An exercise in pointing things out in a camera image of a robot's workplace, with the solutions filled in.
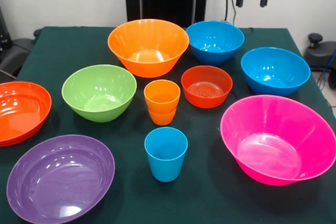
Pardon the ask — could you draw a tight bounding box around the blue cone-shaped bowl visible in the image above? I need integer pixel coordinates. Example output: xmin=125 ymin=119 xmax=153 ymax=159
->
xmin=185 ymin=20 xmax=245 ymax=67

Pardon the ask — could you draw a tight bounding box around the large orange bowl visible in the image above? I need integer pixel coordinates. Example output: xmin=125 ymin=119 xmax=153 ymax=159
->
xmin=107 ymin=18 xmax=190 ymax=78

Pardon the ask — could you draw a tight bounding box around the blue round bowl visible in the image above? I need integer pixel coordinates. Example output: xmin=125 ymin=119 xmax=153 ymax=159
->
xmin=240 ymin=47 xmax=311 ymax=97

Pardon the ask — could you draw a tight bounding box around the small red bowl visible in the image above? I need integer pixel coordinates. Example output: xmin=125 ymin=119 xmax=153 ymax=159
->
xmin=181 ymin=65 xmax=233 ymax=109

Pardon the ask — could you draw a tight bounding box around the orange cup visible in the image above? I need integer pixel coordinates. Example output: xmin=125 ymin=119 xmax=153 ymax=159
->
xmin=148 ymin=106 xmax=177 ymax=126
xmin=143 ymin=79 xmax=181 ymax=114

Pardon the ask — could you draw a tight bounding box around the pink bowl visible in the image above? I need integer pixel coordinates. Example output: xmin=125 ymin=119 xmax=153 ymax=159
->
xmin=219 ymin=94 xmax=336 ymax=186

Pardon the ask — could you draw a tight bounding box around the blue cup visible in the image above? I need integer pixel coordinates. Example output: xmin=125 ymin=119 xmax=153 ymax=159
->
xmin=144 ymin=126 xmax=188 ymax=183

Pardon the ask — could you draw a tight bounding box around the green bowl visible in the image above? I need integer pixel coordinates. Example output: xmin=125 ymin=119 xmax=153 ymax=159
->
xmin=61 ymin=64 xmax=138 ymax=123

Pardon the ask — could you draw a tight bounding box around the dark green table cloth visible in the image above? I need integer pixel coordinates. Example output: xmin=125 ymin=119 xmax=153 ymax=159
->
xmin=0 ymin=26 xmax=336 ymax=224

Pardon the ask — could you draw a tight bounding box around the black equipment box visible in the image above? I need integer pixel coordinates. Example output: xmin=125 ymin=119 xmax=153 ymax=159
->
xmin=0 ymin=7 xmax=12 ymax=50

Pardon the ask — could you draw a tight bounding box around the large red-orange bowl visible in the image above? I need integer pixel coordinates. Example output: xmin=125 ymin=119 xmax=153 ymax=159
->
xmin=0 ymin=81 xmax=53 ymax=147

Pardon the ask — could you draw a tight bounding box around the purple bowl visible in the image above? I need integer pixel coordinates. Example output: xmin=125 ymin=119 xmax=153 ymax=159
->
xmin=6 ymin=134 xmax=116 ymax=224

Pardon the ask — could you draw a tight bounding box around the black pedestal foot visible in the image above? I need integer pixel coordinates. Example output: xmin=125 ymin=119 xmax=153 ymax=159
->
xmin=0 ymin=37 xmax=35 ymax=78
xmin=303 ymin=33 xmax=336 ymax=72

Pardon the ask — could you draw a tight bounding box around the blue cable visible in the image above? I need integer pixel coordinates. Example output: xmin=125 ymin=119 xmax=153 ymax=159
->
xmin=318 ymin=50 xmax=336 ymax=90

